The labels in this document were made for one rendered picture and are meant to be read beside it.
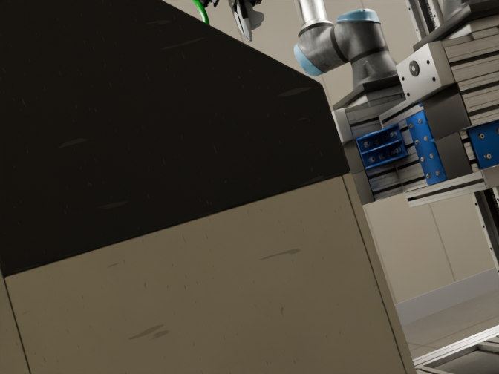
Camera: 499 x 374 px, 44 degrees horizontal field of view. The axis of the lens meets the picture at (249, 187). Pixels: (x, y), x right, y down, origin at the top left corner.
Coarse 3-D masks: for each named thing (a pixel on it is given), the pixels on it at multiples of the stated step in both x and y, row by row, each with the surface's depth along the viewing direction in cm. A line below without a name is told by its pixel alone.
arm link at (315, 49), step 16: (304, 0) 189; (320, 0) 190; (304, 16) 189; (320, 16) 188; (304, 32) 187; (320, 32) 185; (304, 48) 186; (320, 48) 183; (304, 64) 187; (320, 64) 185; (336, 64) 185
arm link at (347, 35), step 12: (348, 12) 178; (360, 12) 177; (372, 12) 178; (336, 24) 184; (348, 24) 178; (360, 24) 177; (372, 24) 177; (336, 36) 180; (348, 36) 178; (360, 36) 177; (372, 36) 176; (384, 36) 179; (336, 48) 181; (348, 48) 180; (360, 48) 177; (372, 48) 176; (348, 60) 184
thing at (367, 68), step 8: (376, 48) 176; (384, 48) 177; (360, 56) 177; (368, 56) 176; (376, 56) 176; (384, 56) 176; (352, 64) 181; (360, 64) 177; (368, 64) 176; (376, 64) 175; (384, 64) 175; (392, 64) 176; (360, 72) 177; (368, 72) 176; (376, 72) 174; (384, 72) 174; (392, 72) 174; (360, 80) 177; (368, 80) 175
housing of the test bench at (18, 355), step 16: (0, 272) 94; (0, 288) 93; (0, 304) 93; (0, 320) 93; (0, 336) 92; (16, 336) 93; (0, 352) 92; (16, 352) 92; (0, 368) 92; (16, 368) 92
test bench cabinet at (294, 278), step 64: (320, 192) 104; (128, 256) 97; (192, 256) 99; (256, 256) 101; (320, 256) 103; (64, 320) 94; (128, 320) 96; (192, 320) 98; (256, 320) 99; (320, 320) 101; (384, 320) 103
